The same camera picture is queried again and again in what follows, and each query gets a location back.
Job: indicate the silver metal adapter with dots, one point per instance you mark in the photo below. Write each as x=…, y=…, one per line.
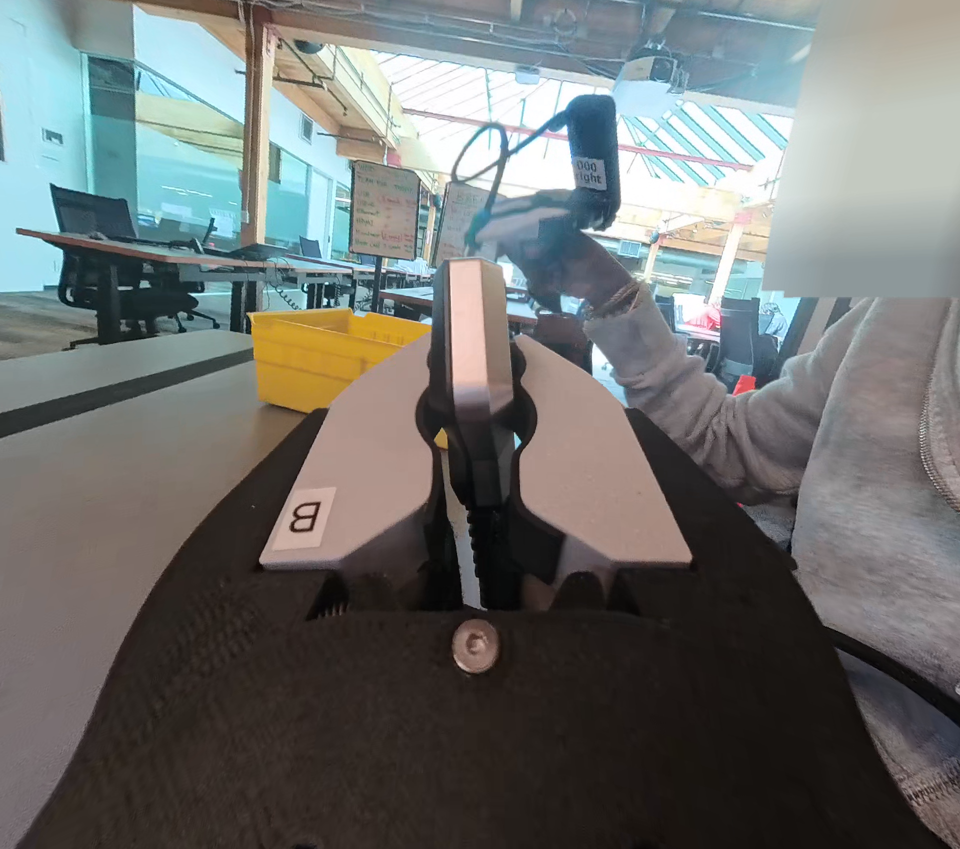
x=472, y=331

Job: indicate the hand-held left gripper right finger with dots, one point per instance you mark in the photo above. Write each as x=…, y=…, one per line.
x=600, y=481

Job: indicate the small written whiteboard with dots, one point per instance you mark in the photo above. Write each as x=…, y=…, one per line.
x=459, y=223

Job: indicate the person's grey hoodie torso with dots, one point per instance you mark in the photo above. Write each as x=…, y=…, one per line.
x=885, y=489

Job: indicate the yellow plastic bin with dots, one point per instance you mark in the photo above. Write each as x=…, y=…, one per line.
x=315, y=361

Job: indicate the large written whiteboard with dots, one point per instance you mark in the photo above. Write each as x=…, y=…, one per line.
x=384, y=211

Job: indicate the person's right hand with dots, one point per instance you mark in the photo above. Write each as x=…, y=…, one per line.
x=570, y=264

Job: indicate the wooden support post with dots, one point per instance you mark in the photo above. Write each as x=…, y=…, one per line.
x=256, y=151

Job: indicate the ceiling projector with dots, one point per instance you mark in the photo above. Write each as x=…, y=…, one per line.
x=649, y=76

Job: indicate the person's right forearm grey sleeve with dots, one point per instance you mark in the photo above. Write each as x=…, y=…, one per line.
x=675, y=376

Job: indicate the black office chair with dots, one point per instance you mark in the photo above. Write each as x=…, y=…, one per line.
x=97, y=241

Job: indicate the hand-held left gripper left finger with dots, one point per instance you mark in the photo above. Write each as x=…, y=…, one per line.
x=352, y=459

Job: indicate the wooden office desk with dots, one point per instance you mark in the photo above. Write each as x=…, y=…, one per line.
x=165, y=253

